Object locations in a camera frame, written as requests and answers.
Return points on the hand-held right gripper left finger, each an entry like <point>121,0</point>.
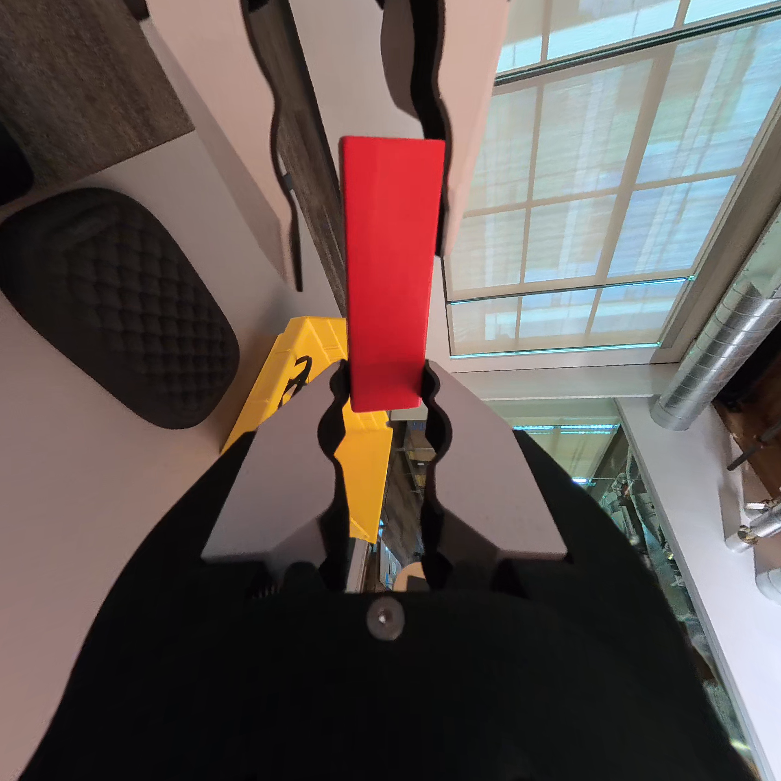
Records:
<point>274,488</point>

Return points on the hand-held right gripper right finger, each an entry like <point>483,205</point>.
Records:
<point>488,488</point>

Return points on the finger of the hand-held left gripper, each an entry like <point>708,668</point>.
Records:
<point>470,73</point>
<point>232,110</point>

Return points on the red rectangular block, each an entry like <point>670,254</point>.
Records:
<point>390,262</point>

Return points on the yellow plastic bin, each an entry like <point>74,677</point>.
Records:
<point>366,476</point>

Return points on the grey felt mat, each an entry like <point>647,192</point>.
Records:
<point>79,79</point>

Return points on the large paned window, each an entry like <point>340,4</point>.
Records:
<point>586,201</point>

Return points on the black quilted pad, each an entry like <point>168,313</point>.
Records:
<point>116,305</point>

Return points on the metal pipe fitting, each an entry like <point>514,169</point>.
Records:
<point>756,525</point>

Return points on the ribbed silver duct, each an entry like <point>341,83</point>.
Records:
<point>714,354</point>

